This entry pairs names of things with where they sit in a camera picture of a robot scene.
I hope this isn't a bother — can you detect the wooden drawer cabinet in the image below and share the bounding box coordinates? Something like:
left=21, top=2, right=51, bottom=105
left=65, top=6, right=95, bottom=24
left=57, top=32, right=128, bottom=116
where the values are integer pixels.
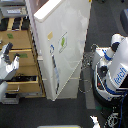
left=0, top=18, right=45, bottom=97

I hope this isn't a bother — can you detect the grey device on cabinet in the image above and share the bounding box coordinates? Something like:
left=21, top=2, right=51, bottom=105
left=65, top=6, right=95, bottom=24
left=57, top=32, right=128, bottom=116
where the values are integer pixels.
left=0, top=6, right=27, bottom=18

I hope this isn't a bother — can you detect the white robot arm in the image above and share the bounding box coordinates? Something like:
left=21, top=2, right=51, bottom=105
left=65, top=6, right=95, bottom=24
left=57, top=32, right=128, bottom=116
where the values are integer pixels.
left=0, top=42, right=20, bottom=102

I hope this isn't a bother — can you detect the green android sticker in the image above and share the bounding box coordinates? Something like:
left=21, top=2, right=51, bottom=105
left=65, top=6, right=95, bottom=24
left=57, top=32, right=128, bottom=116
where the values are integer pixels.
left=58, top=33, right=67, bottom=52

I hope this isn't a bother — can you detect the grey box on floor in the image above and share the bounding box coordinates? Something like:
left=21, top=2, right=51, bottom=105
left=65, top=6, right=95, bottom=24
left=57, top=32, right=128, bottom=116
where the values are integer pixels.
left=2, top=94, right=19, bottom=104

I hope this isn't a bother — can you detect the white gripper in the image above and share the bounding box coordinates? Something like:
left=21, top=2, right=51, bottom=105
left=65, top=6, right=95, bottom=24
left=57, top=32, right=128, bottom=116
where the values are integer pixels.
left=0, top=42, right=19, bottom=81

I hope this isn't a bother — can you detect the coiled grey cable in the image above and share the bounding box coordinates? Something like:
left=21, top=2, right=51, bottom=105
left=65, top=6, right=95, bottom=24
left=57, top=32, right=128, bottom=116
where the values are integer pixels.
left=78, top=43, right=100, bottom=94

